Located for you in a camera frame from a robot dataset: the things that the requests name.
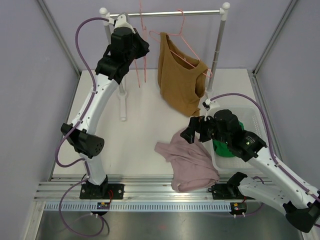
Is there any green tank top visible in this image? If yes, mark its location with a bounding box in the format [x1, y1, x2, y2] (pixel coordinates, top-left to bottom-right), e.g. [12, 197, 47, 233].
[212, 120, 244, 158]

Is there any white plastic basket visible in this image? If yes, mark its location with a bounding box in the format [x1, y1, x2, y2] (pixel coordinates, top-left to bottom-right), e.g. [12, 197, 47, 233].
[203, 105, 268, 176]

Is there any white clothes rack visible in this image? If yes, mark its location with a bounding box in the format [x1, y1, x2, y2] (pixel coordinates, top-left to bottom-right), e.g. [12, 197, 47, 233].
[99, 2, 231, 121]

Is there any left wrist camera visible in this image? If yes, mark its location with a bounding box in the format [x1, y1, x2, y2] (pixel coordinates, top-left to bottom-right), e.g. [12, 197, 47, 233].
[108, 14, 136, 34]

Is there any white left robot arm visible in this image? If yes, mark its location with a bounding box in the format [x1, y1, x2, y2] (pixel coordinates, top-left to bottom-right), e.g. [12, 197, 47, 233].
[60, 26, 149, 199]

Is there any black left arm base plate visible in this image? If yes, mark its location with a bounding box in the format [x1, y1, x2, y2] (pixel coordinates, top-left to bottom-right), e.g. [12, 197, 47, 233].
[79, 183, 125, 200]

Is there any white slotted cable duct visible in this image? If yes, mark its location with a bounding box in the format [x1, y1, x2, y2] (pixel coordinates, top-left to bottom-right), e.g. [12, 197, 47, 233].
[44, 201, 231, 213]

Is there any tan brown tank top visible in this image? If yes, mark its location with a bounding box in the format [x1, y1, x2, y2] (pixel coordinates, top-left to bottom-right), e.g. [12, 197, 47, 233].
[157, 32, 208, 117]

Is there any pink hanger of green top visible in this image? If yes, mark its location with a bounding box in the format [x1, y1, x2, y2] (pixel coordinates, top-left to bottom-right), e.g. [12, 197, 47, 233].
[133, 59, 141, 88]

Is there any aluminium front rail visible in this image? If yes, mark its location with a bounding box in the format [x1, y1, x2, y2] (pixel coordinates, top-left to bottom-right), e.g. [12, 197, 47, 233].
[33, 174, 213, 202]

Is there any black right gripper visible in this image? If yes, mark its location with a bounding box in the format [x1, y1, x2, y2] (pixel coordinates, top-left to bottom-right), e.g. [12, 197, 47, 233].
[180, 112, 231, 145]

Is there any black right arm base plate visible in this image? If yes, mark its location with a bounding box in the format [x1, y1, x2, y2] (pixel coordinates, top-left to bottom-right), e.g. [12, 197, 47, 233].
[207, 183, 244, 200]

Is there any pink hanger of tan top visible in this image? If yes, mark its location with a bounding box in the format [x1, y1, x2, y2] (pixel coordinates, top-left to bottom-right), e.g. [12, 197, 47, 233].
[149, 8, 213, 79]

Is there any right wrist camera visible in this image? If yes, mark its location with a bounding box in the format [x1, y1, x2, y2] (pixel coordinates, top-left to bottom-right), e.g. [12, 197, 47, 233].
[202, 98, 220, 121]

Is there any mauve pink tank top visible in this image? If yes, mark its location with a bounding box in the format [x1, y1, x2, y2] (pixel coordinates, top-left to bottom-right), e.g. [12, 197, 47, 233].
[154, 130, 220, 193]

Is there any pink hanger of mauve top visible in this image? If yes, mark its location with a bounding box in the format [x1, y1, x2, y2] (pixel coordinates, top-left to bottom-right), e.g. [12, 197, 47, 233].
[139, 0, 147, 83]

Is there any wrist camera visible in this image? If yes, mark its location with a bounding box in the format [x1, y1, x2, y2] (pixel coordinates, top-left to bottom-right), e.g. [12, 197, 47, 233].
[108, 14, 136, 34]
[202, 98, 220, 121]

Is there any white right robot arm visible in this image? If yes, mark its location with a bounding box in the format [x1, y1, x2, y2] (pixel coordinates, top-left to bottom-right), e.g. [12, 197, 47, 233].
[180, 109, 320, 233]

